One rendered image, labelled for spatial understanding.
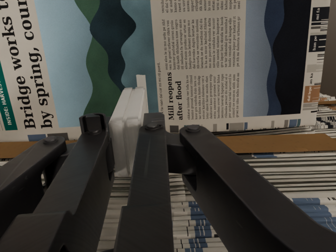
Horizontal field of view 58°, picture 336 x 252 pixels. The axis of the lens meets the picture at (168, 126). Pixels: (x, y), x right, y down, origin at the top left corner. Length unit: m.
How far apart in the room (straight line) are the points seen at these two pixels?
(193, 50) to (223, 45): 0.03
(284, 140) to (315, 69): 0.08
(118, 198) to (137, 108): 0.08
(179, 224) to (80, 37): 0.20
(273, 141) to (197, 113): 0.08
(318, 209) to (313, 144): 0.11
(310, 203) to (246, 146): 0.09
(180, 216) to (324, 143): 0.18
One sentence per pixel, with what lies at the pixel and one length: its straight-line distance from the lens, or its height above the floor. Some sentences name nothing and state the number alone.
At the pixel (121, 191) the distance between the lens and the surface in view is 0.23.
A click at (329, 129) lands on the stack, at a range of 0.71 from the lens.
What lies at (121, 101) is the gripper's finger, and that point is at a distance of 0.18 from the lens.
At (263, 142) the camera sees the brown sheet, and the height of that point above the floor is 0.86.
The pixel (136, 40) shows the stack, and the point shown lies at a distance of 0.30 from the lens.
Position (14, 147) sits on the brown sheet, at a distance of 0.33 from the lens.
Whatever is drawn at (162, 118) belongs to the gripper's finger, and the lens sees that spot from 0.17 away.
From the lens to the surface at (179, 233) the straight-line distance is 0.19.
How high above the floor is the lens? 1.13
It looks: 70 degrees down
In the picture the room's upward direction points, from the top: 174 degrees clockwise
